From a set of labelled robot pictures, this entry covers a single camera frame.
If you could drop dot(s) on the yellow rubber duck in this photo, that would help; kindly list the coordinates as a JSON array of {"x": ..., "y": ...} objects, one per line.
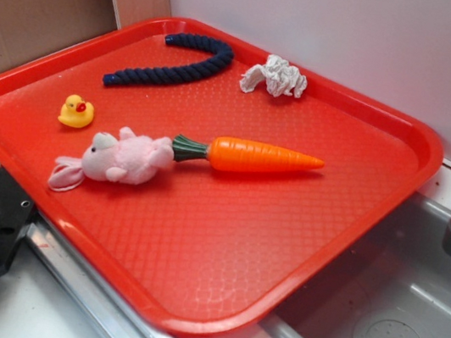
[{"x": 76, "y": 112}]

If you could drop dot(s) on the orange plastic carrot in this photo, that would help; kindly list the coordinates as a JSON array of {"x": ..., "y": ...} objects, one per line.
[{"x": 231, "y": 154}]

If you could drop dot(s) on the red plastic tray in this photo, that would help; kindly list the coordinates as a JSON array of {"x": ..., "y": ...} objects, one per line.
[{"x": 195, "y": 250}]

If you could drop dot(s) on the pink plush bunny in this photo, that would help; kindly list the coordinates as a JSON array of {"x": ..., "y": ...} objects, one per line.
[{"x": 127, "y": 159}]

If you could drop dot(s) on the crumpled white cloth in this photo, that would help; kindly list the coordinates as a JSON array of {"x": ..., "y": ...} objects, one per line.
[{"x": 280, "y": 77}]

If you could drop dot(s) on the grey sink basin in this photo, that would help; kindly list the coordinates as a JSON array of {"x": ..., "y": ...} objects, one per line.
[{"x": 394, "y": 282}]

